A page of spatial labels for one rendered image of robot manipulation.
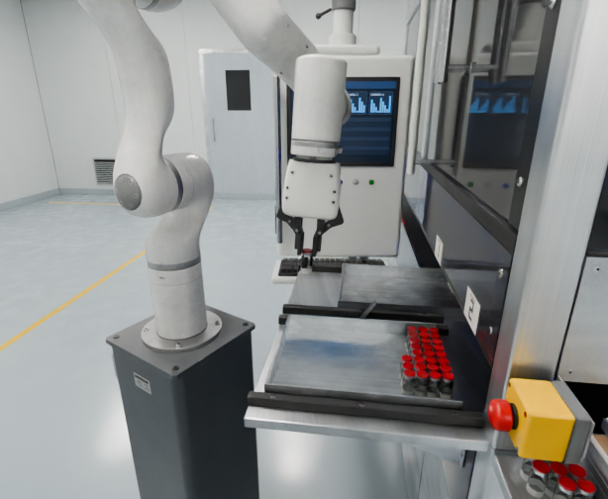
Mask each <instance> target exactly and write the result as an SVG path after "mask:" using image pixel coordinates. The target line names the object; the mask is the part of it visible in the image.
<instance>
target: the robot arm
mask: <svg viewBox="0 0 608 499"><path fill-rule="evenodd" d="M77 1H78V2H79V4H80V5H81V7H82V8H83V9H84V11H85V12H86V13H87V15H88V16H89V17H90V18H91V20H92V21H93V22H94V24H95V25H96V26H97V28H98V29H99V30H100V32H101V33H102V35H103V36H104V38H105V40H106V41H107V43H108V45H109V47H110V49H111V51H112V54H113V56H114V59H115V62H116V66H117V71H118V76H119V81H120V85H121V90H122V95H123V101H124V115H125V117H124V126H123V131H122V136H121V139H120V143H119V147H118V151H117V155H116V160H115V165H114V171H113V186H114V192H115V195H116V198H117V200H118V202H119V203H120V205H121V206H122V208H123V209H125V210H126V211H127V212H128V213H130V214H132V215H134V216H137V217H141V218H150V217H156V216H159V215H161V217H160V219H159V221H158V222H157V224H156V225H155V227H154V228H153V230H152V231H151V233H150V234H149V236H148V238H147V240H146V259H147V265H148V272H149V280H150V287H151V294H152V306H153V313H154V319H152V320H151V321H150V322H148V323H147V324H146V325H145V326H144V328H143V330H142V341H143V344H144V345H145V346H146V347H147V348H149V349H152V350H155V351H159V352H184V351H189V350H193V349H198V348H201V347H203V346H205V345H207V344H209V343H211V342H212V341H213V340H215V339H216V338H217V337H218V336H219V334H220V333H221V330H222V321H221V319H220V318H219V316H217V315H216V314H214V313H212V312H210V311H206V304H205V293H204V283H203V272H202V260H201V250H200V234H201V231H202V228H203V225H204V223H205V220H206V218H207V215H208V213H209V210H210V207H211V204H212V201H213V196H214V177H213V173H212V170H211V168H210V166H209V164H208V163H207V162H206V161H205V160H204V159H203V158H202V157H201V156H199V155H197V154H194V153H191V152H178V153H170V154H162V144H163V139H164V136H165V133H166V131H167V129H168V127H169V125H170V123H171V121H172V118H173V114H174V91H173V83H172V77H171V71H170V65H169V61H168V57H167V54H166V51H165V49H164V47H163V46H162V44H161V43H160V41H159V40H158V38H157V37H156V36H155V35H154V33H153V32H152V30H151V29H150V28H149V26H148V25H147V23H146V22H145V20H144V19H143V17H142V15H141V14H140V12H139V10H138V9H141V10H145V11H149V12H156V13H159V12H165V11H169V10H171V9H173V8H175V7H176V6H178V5H179V4H180V3H181V2H182V0H77ZM210 2H211V3H212V4H213V6H214V7H215V8H216V10H217V11H218V12H219V14H220V15H221V16H222V18H223V19H224V20H225V22H226V23H227V25H228V26H229V27H230V29H231V30H232V31H233V33H234V34H235V35H236V36H237V38H238V39H239V40H240V42H241V43H242V44H243V45H244V46H245V48H246V49H247V50H248V51H249V52H250V53H251V54H252V55H254V56H255V57H256V58H257V59H259V60H260V61H261V62H262V63H264V64H265V65H266V66H267V67H269V68H270V69H271V70H272V71H273V72H275V73H276V74H277V75H278V76H279V77H280V78H281V79H282V80H283V81H284V82H285V83H286V84H287V85H288V86H289V87H290V88H291V89H292V90H293V91H294V103H293V120H292V137H291V139H292V140H291V153H292V154H297V155H296V156H293V159H289V162H288V166H287V170H286V175H285V182H284V189H283V197H282V204H281V206H280V208H279V210H278V212H277V214H276V217H277V218H278V219H280V220H282V221H284V222H286V223H287V224H288V225H289V226H290V228H291V229H292V230H293V232H294V233H295V244H294V248H295V249H296V250H297V255H300V254H301V253H302V250H303V246H304V231H303V228H302V223H303V218H311V219H317V230H316V232H315V235H314V237H313V246H312V256H314V257H316V254H317V251H321V244H322V235H323V234H324V233H326V232H327V231H328V230H329V229H331V228H332V227H336V226H338V225H341V224H343V223H344V218H343V215H342V212H341V209H340V199H341V166H340V164H339V163H338V162H336V160H335V159H333V157H335V156H336V155H337V154H338V153H342V151H343V146H339V145H338V144H339V143H340V142H341V131H342V125H343V124H345V123H346V122H347V121H348V119H349V118H350V116H351V113H352V101H351V98H350V96H349V94H348V92H347V90H346V78H347V67H348V63H347V62H346V61H345V60H344V59H343V58H340V57H338V56H333V55H328V54H320V52H319V51H318V50H317V48H316V47H315V46H314V45H313V44H312V42H311V41H310V40H309V39H308V38H307V36H306V35H305V34H304V33H303V32H302V31H301V30H300V28H299V27H298V26H297V25H296V24H295V23H294V22H293V21H292V19H291V18H290V17H289V16H288V15H287V14H286V12H285V11H284V10H283V8H282V7H281V6H280V4H279V3H278V1H277V0H210ZM291 216H292V217H291ZM293 217H294V218H293ZM332 219H333V220H332ZM325 220H329V221H327V222H326V223H325Z"/></svg>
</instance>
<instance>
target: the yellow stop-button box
mask: <svg viewBox="0 0 608 499"><path fill-rule="evenodd" d="M505 400H507V401H508V402H509V404H510V406H511V409H512V414H513V425H512V429H511V431H510V432H508V434H509V436H510V438H511V440H512V442H513V445H514V447H515V449H516V452H517V454H518V456H519V457H522V458H531V459H541V460H551V461H563V462H565V463H571V464H579V463H580V459H581V456H582V453H583V450H584V446H585V443H586V440H587V436H588V433H589V430H590V427H591V423H592V418H591V417H590V416H589V414H588V413H587V412H586V410H585V409H584V408H583V406H582V405H581V404H580V402H579V401H578V400H577V398H576V397H575V396H574V394H573V393H572V392H571V390H570V389H569V387H568V386H567V385H566V383H565V382H563V381H552V382H549V381H545V380H533V379H520V378H511V379H510V380H509V384H508V390H507V394H506V399H505Z"/></svg>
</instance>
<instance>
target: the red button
mask: <svg viewBox="0 0 608 499"><path fill-rule="evenodd" d="M487 414H488V420H489V422H490V425H491V427H492V428H493V429H494V430H496V431H499V432H510V431H511V429H512V425H513V414H512V409H511V406H510V404H509V402H508V401H507V400H505V399H493V400H491V401H490V403H489V406H488V410H487Z"/></svg>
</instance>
